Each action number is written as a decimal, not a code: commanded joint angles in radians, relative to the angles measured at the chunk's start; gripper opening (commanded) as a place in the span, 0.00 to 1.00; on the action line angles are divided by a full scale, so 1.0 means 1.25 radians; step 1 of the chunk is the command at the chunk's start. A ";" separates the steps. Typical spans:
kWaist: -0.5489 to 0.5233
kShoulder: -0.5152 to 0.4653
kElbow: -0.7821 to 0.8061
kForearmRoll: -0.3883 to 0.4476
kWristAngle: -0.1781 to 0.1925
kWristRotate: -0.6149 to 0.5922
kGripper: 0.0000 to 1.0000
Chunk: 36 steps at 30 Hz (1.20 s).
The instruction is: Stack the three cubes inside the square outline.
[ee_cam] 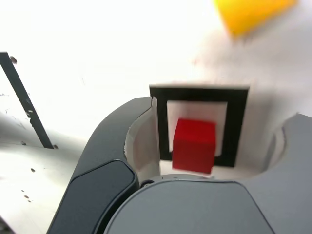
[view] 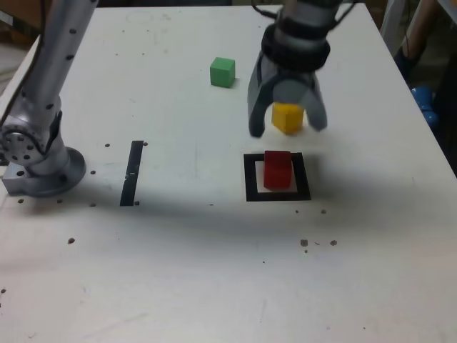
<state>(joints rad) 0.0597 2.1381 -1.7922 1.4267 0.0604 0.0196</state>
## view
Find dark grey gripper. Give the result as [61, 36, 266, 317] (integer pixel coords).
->
[247, 52, 328, 139]

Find yellow cube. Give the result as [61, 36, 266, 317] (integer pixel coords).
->
[271, 101, 305, 136]

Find green cube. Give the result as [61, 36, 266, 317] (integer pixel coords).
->
[209, 56, 236, 89]

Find red cube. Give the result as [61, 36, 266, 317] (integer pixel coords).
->
[263, 150, 293, 190]

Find black tape square outline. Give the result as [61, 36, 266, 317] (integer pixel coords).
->
[243, 152, 312, 202]

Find blue object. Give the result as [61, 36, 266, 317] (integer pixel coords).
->
[410, 86, 442, 126]

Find black tape strip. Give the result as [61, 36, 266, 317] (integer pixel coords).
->
[119, 140, 144, 207]

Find person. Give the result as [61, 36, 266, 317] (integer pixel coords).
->
[392, 0, 457, 122]

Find brown cardboard box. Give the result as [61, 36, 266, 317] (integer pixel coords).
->
[0, 0, 47, 46]

